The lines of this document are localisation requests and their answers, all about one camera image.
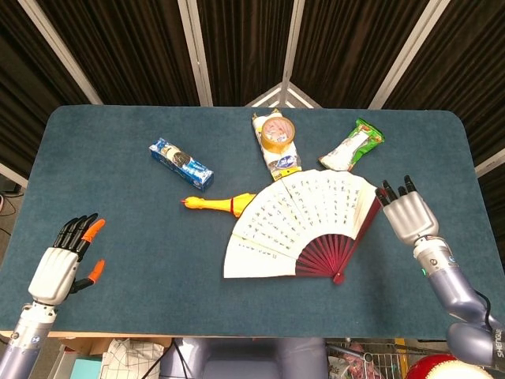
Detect dark brown pleated curtain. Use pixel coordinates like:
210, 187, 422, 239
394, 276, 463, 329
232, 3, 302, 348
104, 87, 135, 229
0, 0, 505, 253

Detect paper folding fan red ribs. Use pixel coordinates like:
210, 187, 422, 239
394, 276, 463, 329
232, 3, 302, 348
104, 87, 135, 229
223, 168, 383, 285

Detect teal box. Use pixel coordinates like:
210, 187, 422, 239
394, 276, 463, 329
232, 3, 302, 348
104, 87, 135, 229
69, 357, 103, 379

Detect yellow rubber chicken toy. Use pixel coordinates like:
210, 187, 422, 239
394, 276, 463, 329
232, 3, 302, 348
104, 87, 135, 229
180, 192, 257, 219

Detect white snack packet yellow tab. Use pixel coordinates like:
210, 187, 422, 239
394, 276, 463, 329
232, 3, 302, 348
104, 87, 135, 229
252, 108, 304, 182

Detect metal wire basket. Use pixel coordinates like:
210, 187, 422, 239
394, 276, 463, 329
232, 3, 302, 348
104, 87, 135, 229
325, 340, 453, 379

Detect light wooden beam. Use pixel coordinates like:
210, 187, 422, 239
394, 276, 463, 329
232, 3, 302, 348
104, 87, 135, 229
0, 161, 29, 190
475, 148, 505, 178

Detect brown cardboard box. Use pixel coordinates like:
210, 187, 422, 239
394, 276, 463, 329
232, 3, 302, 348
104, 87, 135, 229
58, 336, 174, 356

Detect black velcro strap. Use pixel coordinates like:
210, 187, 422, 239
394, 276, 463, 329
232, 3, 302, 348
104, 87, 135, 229
488, 326, 505, 369

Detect white checkered cloth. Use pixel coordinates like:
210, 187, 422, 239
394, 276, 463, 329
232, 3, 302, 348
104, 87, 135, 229
101, 338, 165, 379

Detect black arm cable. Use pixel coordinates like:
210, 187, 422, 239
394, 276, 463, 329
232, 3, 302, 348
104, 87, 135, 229
473, 290, 495, 332

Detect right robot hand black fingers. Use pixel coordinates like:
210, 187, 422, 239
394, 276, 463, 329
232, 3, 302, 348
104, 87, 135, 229
374, 174, 440, 246

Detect blue cookie box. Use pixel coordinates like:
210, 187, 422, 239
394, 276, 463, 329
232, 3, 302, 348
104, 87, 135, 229
148, 137, 215, 193

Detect blue felt table cover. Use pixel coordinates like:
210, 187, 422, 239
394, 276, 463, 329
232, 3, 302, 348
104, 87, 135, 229
0, 104, 505, 341

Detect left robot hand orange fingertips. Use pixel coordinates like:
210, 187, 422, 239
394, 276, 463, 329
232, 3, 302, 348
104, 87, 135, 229
27, 212, 107, 307

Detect green white snack bag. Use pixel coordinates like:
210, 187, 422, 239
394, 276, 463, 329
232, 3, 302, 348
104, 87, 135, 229
318, 118, 386, 173

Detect yellow clear tape roll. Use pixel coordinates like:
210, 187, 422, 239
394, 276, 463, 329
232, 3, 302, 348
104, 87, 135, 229
260, 117, 297, 152

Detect white screen frame post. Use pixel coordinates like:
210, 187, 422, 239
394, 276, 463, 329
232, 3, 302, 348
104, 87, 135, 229
282, 0, 307, 84
177, 0, 214, 107
368, 0, 451, 110
17, 0, 103, 106

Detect white triangular frame base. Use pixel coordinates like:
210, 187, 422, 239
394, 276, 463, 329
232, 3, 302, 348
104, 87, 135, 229
244, 81, 324, 109

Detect red white ball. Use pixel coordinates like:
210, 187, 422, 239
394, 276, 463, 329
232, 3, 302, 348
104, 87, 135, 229
406, 354, 494, 379

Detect lilac grey robot torso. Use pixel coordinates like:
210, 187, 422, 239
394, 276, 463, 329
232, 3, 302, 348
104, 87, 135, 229
159, 337, 328, 379

